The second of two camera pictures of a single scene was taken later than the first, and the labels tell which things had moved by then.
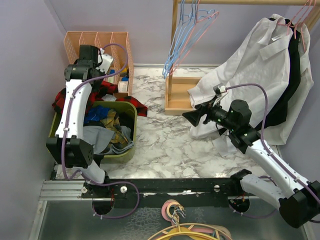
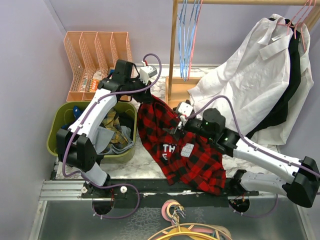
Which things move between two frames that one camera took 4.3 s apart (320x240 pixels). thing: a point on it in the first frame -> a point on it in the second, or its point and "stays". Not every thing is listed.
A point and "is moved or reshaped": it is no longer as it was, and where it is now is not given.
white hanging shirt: (245, 91) stays
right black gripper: (194, 116) -> (174, 131)
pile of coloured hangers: (173, 211) stays
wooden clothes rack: (177, 100) stays
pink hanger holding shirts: (298, 19) stays
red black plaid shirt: (99, 90) -> (186, 158)
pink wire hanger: (218, 12) is moved or reshaped
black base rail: (186, 193) stays
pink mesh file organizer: (117, 44) stays
